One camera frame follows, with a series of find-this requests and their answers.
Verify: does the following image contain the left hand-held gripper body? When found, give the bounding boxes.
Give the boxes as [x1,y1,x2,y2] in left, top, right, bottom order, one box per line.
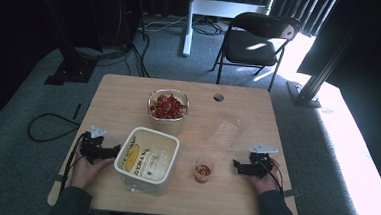
[79,124,112,167]

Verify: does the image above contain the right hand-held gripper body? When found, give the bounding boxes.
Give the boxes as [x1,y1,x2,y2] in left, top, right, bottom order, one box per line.
[245,143,279,180]

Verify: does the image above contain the white square bin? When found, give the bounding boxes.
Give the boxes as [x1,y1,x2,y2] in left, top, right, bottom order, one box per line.
[111,124,182,199]

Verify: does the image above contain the clear plastic tray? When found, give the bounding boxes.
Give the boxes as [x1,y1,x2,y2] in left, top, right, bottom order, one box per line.
[206,112,251,152]

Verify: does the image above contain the small clear plastic cup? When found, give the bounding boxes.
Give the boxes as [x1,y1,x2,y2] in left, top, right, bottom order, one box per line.
[192,155,216,185]

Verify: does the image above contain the person's right hand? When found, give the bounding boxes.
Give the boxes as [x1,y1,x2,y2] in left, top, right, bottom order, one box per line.
[246,157,282,196]

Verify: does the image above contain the person's left hand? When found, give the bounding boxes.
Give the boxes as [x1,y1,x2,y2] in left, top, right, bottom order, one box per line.
[69,151,114,193]

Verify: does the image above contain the small black floor strip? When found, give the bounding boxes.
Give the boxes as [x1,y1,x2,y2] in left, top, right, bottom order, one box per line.
[72,102,83,121]

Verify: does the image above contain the grey tape piece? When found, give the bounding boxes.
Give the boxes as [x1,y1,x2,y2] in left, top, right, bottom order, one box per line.
[281,188,303,199]
[47,173,65,183]

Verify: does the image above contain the glass bowl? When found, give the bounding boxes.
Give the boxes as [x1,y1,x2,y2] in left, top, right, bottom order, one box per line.
[146,87,191,124]

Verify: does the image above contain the pile of red chili pieces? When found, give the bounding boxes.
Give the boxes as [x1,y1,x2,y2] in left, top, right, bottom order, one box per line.
[149,92,188,120]

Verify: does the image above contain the black floor stand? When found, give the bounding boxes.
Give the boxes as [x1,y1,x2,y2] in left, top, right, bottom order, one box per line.
[29,0,103,89]

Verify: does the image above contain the black folding chair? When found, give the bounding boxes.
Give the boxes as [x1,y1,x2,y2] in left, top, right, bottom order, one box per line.
[210,9,303,95]

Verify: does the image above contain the dark pleated curtain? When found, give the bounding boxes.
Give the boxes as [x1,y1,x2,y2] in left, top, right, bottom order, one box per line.
[212,0,340,39]

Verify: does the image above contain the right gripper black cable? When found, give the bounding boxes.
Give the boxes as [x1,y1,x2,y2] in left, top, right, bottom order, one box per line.
[264,168,287,196]

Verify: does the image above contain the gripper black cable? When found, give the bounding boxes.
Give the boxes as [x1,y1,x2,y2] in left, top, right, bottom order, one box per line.
[264,168,287,196]
[58,130,89,199]

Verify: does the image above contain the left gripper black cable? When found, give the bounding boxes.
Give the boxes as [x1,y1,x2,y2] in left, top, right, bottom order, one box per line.
[58,130,89,199]

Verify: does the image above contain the black looped floor cable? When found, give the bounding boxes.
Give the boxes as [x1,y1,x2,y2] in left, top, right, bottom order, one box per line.
[26,111,82,146]

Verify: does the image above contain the black metal post stand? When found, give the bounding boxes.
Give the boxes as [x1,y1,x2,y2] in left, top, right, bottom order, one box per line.
[284,24,363,112]

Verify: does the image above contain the bundle of black floor cables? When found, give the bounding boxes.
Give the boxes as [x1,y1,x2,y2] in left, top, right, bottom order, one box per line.
[73,0,157,79]

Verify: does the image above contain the white floor cable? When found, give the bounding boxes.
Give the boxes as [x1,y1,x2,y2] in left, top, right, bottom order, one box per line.
[138,11,189,35]

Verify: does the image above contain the white desk frame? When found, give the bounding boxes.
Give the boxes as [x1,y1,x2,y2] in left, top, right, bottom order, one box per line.
[181,0,277,63]

